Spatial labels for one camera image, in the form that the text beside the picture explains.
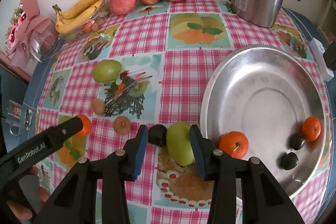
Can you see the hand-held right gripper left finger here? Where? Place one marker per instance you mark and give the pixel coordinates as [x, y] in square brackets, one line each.
[140, 153]

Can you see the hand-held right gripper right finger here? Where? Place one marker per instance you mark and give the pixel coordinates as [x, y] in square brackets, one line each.
[198, 153]

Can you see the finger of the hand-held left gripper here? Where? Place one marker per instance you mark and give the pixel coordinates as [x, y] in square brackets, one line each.
[71, 129]

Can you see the green apple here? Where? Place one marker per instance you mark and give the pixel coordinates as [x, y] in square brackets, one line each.
[178, 142]

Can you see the dark plum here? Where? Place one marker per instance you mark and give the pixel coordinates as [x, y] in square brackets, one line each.
[298, 141]
[289, 161]
[157, 136]

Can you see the green pear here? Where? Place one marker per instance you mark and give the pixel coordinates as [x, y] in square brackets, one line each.
[106, 70]

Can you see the large steel bowl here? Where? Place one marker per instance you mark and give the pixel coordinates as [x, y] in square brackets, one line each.
[262, 108]

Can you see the person's left hand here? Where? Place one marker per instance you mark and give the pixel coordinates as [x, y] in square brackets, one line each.
[18, 211]

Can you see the clear acrylic stand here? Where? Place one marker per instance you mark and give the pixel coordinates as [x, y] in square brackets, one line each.
[17, 111]

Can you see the small brown kiwi fruit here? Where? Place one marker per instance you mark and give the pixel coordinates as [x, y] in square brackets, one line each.
[95, 26]

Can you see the yellow banana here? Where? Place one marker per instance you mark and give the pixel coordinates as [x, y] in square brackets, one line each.
[84, 3]
[76, 23]

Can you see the pink wrapped bouquet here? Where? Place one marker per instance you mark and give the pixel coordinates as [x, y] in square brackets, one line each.
[29, 29]

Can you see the clear glass bowl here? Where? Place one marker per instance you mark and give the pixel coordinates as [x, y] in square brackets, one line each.
[102, 15]

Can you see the white power strip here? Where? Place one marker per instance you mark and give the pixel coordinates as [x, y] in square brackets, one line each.
[319, 52]

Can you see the black charger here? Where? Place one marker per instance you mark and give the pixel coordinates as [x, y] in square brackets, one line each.
[331, 56]

